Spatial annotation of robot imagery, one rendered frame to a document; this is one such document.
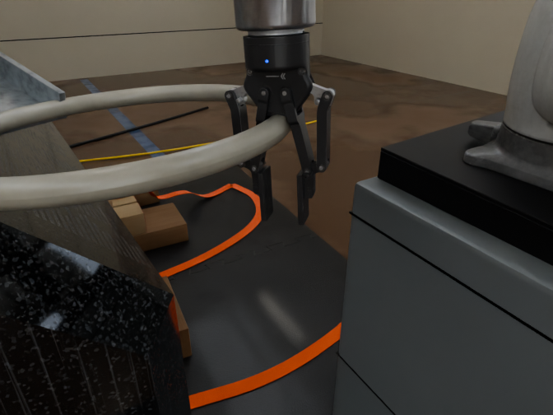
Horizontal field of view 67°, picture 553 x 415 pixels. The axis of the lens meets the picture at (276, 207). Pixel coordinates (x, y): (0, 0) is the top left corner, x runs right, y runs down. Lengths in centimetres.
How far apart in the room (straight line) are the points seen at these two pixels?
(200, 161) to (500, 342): 43
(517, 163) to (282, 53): 36
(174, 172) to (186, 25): 607
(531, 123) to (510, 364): 31
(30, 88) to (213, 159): 55
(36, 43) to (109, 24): 88
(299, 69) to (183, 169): 19
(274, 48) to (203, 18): 606
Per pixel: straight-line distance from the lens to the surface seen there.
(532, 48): 64
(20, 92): 92
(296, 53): 48
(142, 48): 628
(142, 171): 39
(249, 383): 138
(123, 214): 193
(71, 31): 610
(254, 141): 45
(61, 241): 73
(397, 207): 66
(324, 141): 51
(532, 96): 64
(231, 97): 53
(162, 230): 197
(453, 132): 80
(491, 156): 68
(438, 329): 68
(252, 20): 47
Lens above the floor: 109
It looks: 28 degrees down
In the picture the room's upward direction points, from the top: straight up
